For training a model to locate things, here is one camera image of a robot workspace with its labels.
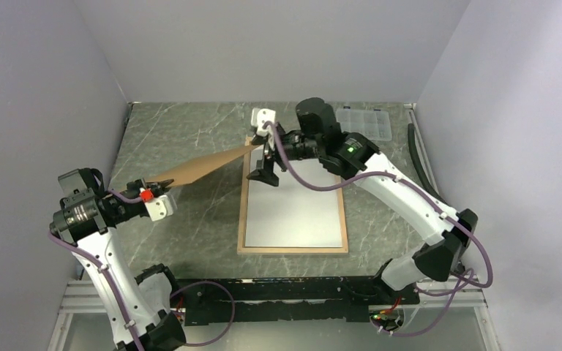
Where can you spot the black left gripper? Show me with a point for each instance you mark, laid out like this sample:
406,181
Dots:
140,183

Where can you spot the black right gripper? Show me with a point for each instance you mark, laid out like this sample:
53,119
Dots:
264,170

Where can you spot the white wooden picture frame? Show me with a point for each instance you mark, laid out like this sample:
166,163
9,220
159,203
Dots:
290,251

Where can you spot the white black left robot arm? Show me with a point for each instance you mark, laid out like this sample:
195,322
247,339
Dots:
138,307

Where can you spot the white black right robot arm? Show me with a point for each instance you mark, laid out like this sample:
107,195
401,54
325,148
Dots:
445,231

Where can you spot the clear plastic compartment box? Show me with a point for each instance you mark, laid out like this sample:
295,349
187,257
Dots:
373,124

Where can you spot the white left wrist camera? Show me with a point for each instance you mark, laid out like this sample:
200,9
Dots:
158,207

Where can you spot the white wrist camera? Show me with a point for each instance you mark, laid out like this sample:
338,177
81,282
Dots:
158,207
262,121

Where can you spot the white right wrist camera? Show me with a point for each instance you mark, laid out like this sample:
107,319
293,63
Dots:
262,121

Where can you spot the aluminium extrusion rail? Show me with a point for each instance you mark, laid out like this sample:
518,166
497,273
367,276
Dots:
81,296

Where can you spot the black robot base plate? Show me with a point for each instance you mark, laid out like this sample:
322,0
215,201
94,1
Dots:
270,312

